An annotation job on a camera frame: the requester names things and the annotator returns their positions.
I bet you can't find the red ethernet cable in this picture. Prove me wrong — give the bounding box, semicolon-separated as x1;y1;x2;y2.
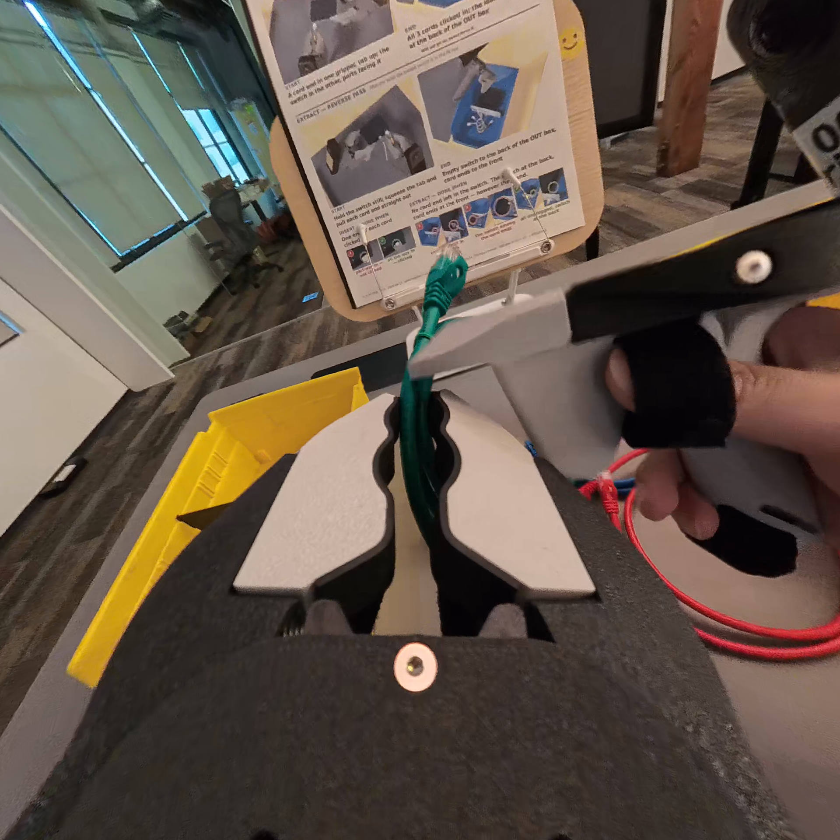
578;447;840;662

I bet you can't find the black office chair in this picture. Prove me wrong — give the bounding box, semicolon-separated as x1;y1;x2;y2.
197;178;284;294

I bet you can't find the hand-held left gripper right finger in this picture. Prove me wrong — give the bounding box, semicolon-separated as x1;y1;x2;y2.
437;389;601;605

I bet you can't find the person's right hand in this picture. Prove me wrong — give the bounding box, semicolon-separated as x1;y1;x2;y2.
604;305;840;542

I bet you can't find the yellow plastic bin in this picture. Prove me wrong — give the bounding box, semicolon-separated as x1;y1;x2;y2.
66;367;372;691

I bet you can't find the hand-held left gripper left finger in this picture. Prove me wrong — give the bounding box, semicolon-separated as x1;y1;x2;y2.
231;395;401;605

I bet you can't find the wooden post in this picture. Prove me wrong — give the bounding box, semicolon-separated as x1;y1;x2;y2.
657;0;727;179

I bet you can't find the computer monitor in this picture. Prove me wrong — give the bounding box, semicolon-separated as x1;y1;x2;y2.
578;0;669;140

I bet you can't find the green ethernet cable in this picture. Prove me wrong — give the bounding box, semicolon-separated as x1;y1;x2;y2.
401;252;471;529

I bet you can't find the black flat pad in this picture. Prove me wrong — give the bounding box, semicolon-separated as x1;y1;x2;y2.
309;344;416;389

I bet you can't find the white sign base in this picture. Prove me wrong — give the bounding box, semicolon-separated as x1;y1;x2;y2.
374;237;553;317

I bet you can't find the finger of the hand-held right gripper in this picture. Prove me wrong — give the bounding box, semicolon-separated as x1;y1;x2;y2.
405;289;574;382

